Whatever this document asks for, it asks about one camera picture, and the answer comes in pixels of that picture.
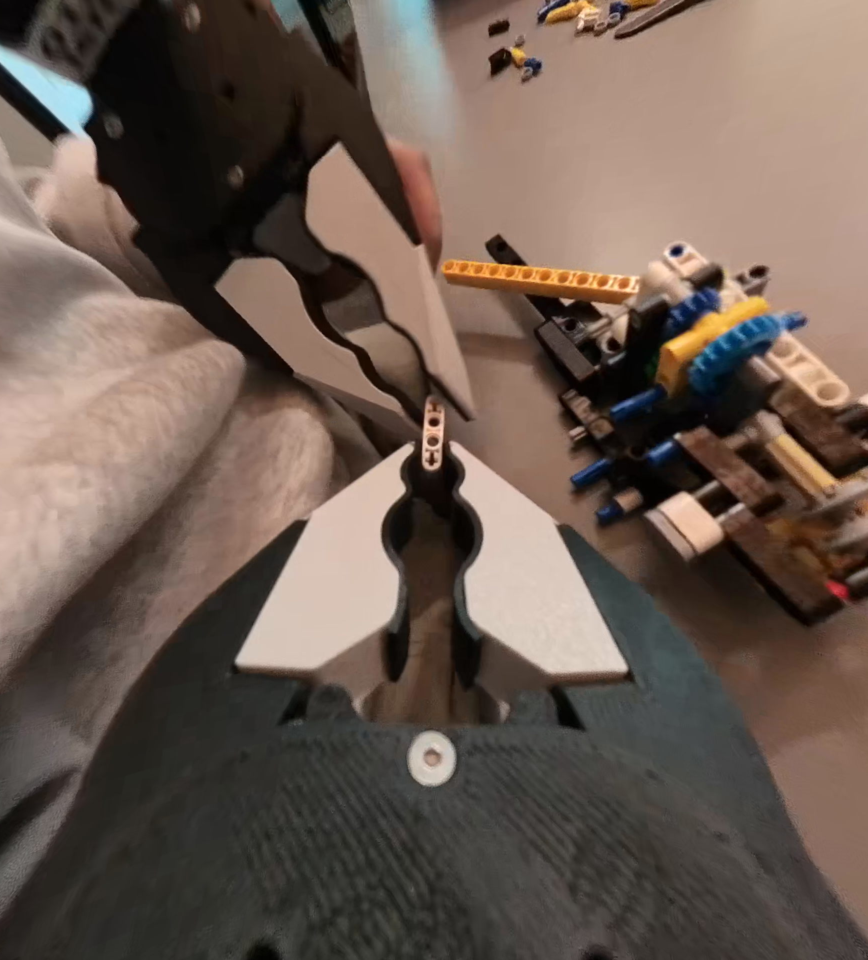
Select person's left hand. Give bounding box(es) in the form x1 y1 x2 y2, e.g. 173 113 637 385
389 142 444 254

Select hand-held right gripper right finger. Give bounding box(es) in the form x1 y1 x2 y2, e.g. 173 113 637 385
445 441 632 705

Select lego vehicle chassis assembly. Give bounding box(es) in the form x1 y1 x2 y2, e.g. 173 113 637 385
441 234 868 627

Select small white lego beam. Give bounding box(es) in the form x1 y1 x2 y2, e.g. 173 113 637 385
419 397 447 471

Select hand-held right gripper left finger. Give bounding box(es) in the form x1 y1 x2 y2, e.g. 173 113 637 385
233 441 424 699

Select scattered loose lego pieces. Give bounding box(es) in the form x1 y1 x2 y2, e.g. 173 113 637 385
485 0 709 82

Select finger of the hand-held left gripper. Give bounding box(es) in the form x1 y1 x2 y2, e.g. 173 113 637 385
297 141 478 423
212 255 422 445

